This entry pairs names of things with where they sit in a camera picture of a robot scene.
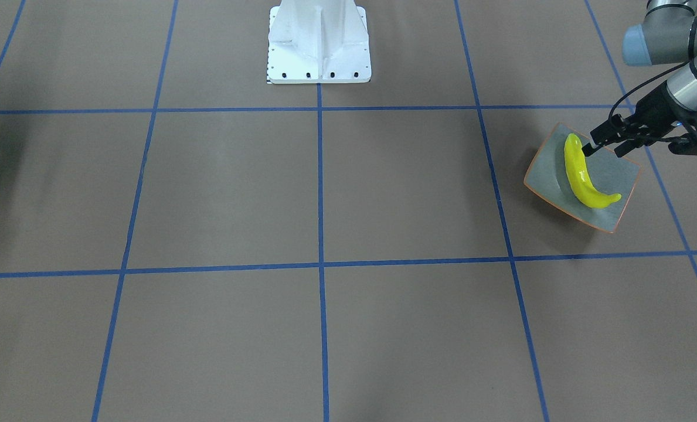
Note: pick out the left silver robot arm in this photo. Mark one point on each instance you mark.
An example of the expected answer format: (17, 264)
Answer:
(667, 35)

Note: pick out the white camera stand column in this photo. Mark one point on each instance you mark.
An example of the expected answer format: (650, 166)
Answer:
(318, 42)

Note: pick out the grey square plate orange rim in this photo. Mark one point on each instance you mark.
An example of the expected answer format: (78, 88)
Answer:
(548, 179)

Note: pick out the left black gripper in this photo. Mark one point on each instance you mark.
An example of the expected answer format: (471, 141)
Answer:
(655, 109)

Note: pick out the yellow banana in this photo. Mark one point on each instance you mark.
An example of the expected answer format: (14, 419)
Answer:
(577, 174)

